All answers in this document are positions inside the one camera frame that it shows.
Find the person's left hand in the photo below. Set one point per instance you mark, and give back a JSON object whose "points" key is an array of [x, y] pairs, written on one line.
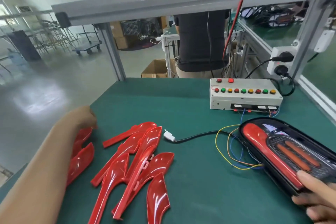
{"points": [[78, 119]]}

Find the person's right hand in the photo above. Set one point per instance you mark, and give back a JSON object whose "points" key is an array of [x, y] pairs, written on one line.
{"points": [[320, 195]]}

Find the black tail light assembly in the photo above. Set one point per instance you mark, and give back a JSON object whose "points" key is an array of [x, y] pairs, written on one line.
{"points": [[262, 140]]}

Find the person's left forearm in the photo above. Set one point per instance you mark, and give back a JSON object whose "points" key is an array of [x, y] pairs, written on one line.
{"points": [[36, 179]]}

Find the flat platform trolley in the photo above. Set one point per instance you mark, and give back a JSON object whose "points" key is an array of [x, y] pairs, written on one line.
{"points": [[88, 49]]}

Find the pile of red lens covers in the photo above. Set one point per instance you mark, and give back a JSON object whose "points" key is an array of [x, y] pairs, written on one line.
{"points": [[136, 163]]}

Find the group of metal chairs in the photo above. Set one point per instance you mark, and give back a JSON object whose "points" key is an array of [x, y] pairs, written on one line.
{"points": [[50, 35]]}

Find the large cardboard box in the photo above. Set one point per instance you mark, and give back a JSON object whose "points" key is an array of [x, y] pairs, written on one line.
{"points": [[119, 37]]}

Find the black bin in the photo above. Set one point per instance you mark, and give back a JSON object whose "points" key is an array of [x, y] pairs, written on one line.
{"points": [[23, 45]]}

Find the low open cardboard carton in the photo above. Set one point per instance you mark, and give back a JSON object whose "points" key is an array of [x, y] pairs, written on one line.
{"points": [[156, 67]]}

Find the black mesh basket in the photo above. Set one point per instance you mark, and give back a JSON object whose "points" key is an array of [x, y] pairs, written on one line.
{"points": [[137, 26]]}

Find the white metal stand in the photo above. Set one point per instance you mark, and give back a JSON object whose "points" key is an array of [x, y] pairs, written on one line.
{"points": [[169, 50]]}

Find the beige test button box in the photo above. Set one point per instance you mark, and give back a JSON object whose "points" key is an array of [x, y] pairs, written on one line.
{"points": [[246, 99]]}

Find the white air conditioner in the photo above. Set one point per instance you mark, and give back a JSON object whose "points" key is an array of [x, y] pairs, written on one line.
{"points": [[23, 8]]}

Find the window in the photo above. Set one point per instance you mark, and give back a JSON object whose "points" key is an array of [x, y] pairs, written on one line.
{"points": [[5, 16]]}

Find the white power strip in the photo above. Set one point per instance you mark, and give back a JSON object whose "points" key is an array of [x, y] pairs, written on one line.
{"points": [[273, 56]]}

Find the white switch box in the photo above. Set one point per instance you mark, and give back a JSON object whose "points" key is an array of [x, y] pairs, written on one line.
{"points": [[324, 41]]}

